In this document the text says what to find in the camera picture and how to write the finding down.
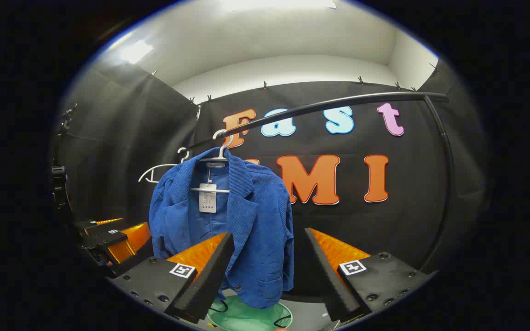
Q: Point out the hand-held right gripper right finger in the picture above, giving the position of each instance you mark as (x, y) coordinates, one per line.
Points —
(327, 276)

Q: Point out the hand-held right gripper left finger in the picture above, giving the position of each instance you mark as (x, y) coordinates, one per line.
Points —
(210, 276)

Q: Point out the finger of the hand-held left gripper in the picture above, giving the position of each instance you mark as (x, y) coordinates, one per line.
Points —
(101, 224)
(108, 239)

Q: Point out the green laundry hamper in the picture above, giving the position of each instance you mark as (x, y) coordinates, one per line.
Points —
(246, 318)

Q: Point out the white paper garment tag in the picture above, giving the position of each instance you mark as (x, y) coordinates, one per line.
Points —
(208, 200)

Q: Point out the white plastic clothes hanger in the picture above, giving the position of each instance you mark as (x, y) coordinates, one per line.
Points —
(221, 148)
(154, 169)

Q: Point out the black backdrop cloth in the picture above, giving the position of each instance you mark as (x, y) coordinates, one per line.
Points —
(407, 220)

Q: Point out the small ceiling light panel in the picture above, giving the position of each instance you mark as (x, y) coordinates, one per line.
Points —
(136, 51)

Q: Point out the row of black cloth clips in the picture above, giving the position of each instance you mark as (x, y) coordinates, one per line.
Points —
(360, 80)

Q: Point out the large ceiling light panel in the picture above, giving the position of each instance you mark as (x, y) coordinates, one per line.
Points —
(279, 3)

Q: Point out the black metal clothes rail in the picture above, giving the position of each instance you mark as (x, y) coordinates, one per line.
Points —
(338, 102)

